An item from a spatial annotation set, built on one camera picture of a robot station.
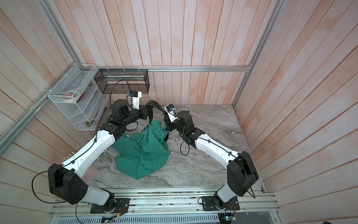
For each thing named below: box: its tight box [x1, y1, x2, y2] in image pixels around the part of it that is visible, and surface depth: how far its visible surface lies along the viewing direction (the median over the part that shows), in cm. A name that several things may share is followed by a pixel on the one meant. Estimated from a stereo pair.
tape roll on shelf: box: [61, 90, 81, 102], surface depth 75 cm
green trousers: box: [111, 119, 171, 180], surface depth 85 cm
